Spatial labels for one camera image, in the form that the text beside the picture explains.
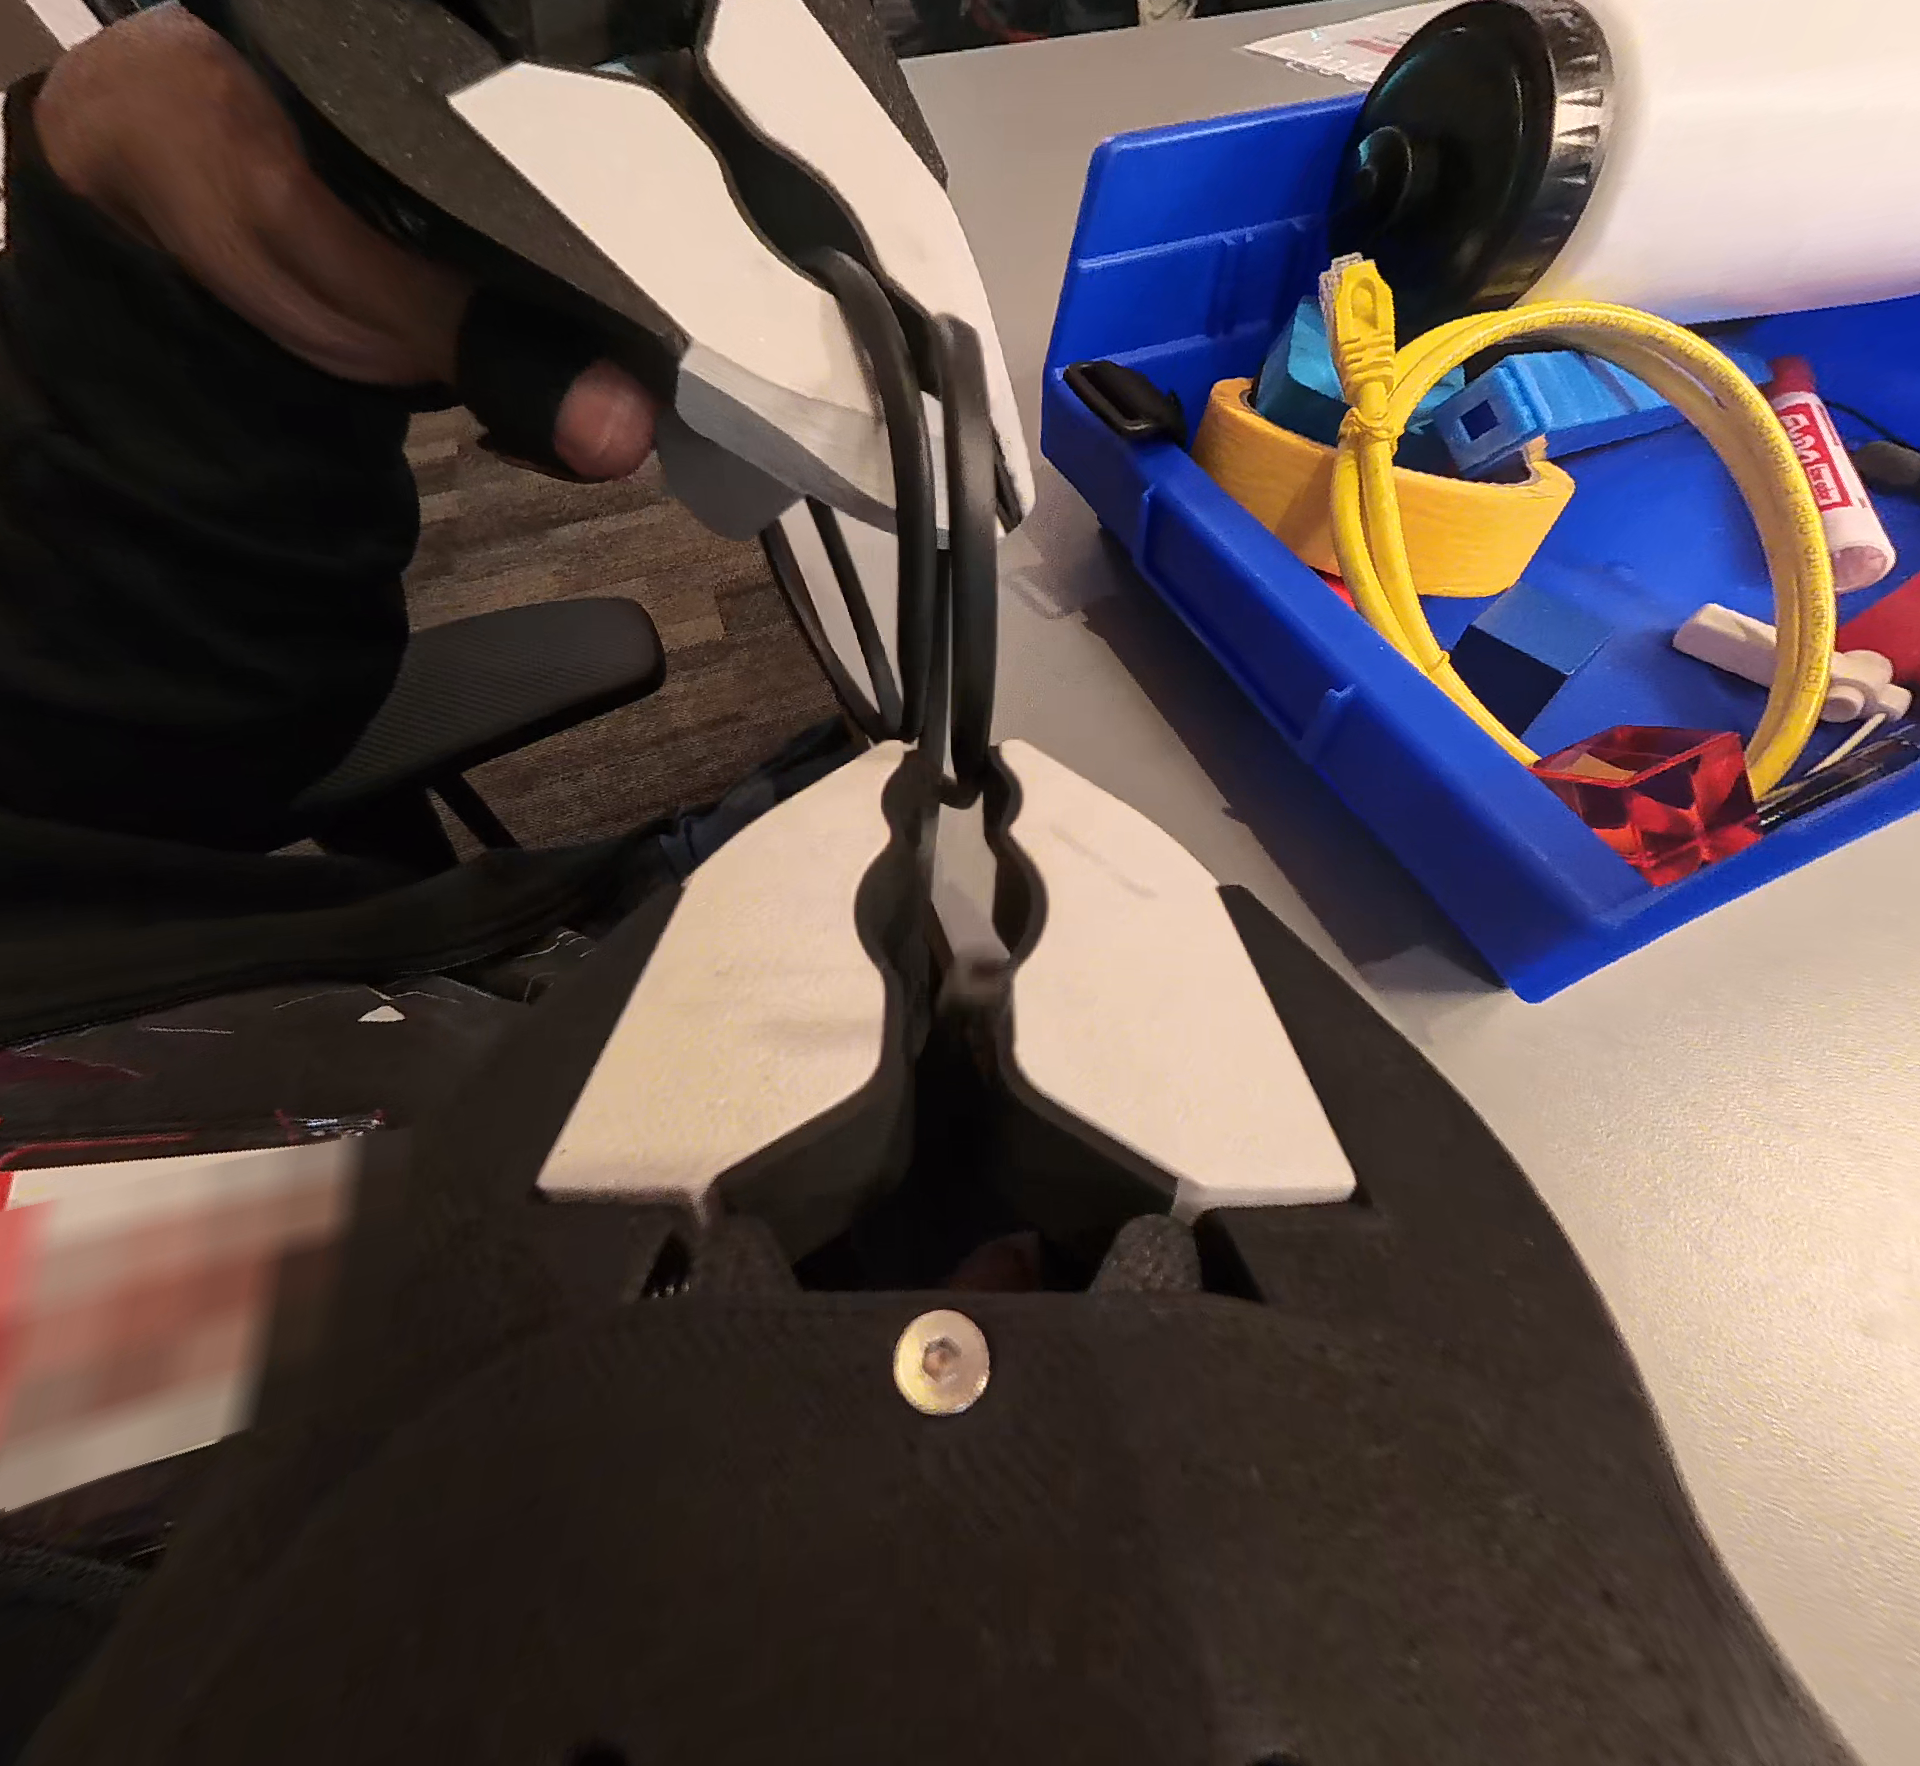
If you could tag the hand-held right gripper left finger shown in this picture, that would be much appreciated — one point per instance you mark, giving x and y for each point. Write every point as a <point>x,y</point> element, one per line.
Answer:
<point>735,1031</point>

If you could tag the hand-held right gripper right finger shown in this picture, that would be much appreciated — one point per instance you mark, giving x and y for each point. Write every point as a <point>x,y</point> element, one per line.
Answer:
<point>1155,1031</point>

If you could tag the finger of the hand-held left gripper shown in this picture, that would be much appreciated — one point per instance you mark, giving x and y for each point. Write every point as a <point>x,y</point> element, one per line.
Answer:
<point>601,191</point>
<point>840,101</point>

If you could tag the blue plastic bin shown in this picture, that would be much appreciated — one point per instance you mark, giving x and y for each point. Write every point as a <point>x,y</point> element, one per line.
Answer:
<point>1184,221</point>

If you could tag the white bottle with black lid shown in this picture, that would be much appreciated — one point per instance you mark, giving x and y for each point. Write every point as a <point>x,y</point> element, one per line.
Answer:
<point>1725,147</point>

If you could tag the person's left forearm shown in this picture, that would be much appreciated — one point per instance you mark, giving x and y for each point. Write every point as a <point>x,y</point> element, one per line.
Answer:
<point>179,522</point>

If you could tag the person's left hand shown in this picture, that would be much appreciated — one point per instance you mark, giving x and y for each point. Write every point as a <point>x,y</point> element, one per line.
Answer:
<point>165,147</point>

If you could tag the black mesh office chair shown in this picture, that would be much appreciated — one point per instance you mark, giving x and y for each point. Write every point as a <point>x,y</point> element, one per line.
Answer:
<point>510,663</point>

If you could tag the person's black jacket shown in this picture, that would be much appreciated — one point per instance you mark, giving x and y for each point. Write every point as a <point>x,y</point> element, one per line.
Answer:
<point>300,927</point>

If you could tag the printed paper sheet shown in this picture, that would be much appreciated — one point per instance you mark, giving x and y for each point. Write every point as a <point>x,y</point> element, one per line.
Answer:
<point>1334,42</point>

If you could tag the blue block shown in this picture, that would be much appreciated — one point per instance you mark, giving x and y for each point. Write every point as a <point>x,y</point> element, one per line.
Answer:
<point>1538,650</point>

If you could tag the red transparent cube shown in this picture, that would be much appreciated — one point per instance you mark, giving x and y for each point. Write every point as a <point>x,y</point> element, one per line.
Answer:
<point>1650,807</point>

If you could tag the yellow tape roll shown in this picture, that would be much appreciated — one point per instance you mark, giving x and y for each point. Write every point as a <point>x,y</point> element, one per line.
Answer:
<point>1471,535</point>

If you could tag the white plastic clip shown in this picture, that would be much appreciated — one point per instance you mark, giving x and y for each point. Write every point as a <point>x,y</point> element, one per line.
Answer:
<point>1756,641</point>

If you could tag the red marker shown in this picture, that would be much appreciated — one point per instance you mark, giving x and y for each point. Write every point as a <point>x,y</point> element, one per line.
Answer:
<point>1823,477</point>

